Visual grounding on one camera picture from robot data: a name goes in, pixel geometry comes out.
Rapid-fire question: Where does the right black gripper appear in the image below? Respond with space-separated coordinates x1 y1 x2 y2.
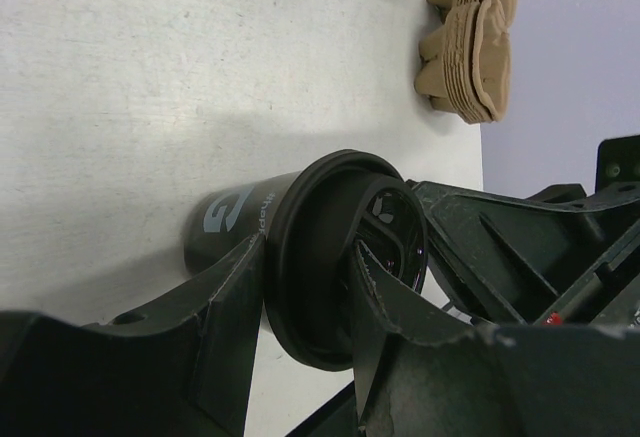
411 136 639 327

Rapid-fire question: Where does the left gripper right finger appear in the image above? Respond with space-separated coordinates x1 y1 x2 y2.
349 242 639 436

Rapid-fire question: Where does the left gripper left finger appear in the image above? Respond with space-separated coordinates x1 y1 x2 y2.
1 236 264 436

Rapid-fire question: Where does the black coffee cup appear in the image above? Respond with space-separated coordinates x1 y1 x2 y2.
184 172 298 276

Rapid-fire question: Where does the black cup lid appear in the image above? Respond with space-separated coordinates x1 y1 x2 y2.
264 150 428 372

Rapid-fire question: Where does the brown pulp cup carrier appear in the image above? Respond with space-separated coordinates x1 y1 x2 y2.
414 0 517 124

